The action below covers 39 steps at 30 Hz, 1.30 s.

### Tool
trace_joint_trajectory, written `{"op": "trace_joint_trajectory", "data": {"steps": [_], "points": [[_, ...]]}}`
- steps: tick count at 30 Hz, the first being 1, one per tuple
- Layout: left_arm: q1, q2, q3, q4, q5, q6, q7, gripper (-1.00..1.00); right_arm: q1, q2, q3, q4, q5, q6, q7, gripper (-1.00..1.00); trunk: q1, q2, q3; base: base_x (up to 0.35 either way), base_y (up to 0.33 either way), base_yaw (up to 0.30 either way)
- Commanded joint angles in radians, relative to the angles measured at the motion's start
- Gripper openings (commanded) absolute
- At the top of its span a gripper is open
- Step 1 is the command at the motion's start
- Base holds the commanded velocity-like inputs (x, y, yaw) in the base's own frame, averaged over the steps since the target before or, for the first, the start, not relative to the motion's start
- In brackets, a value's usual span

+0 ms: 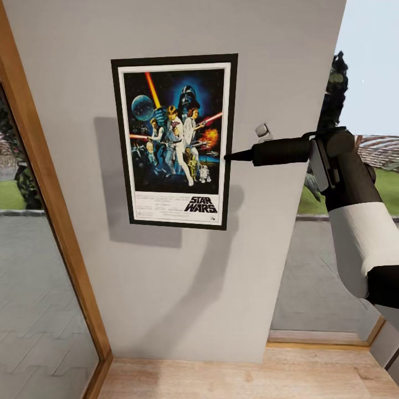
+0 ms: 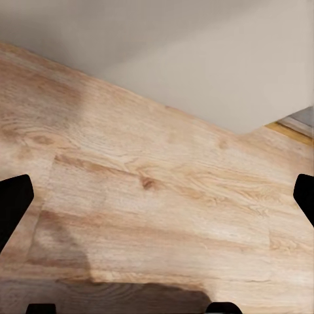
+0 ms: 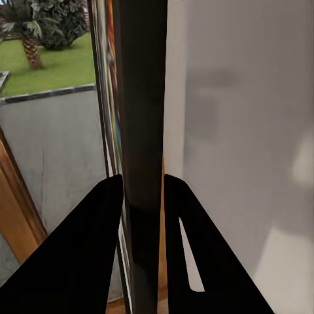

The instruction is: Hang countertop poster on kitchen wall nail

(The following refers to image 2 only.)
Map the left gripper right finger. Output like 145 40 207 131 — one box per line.
293 173 314 227

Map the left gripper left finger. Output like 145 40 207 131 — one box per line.
0 174 34 252

